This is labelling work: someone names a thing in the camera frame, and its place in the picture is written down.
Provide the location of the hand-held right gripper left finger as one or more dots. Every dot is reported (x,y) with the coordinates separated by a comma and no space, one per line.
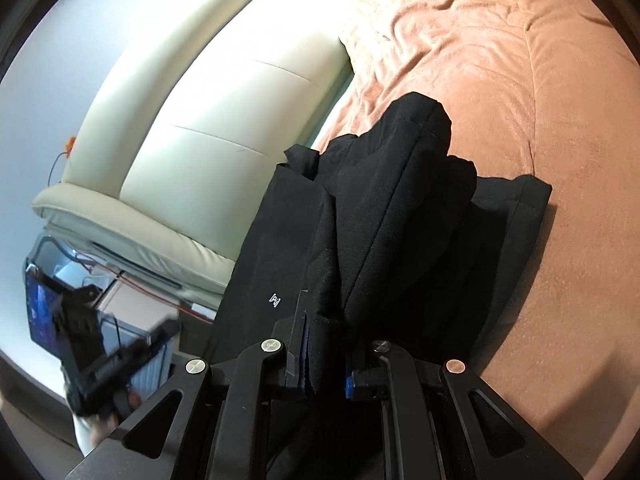
(301,360)

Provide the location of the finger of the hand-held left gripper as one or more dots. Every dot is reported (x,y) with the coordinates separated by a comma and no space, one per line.
(160,335)

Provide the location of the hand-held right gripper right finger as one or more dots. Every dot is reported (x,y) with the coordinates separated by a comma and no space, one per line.
(348,385)

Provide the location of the black collared shirt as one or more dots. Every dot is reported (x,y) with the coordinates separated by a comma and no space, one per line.
(400,210)

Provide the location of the cream leather headboard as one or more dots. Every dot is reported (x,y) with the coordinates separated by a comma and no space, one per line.
(200,135)

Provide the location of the orange blanket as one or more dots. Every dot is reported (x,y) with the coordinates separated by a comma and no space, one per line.
(500,85)

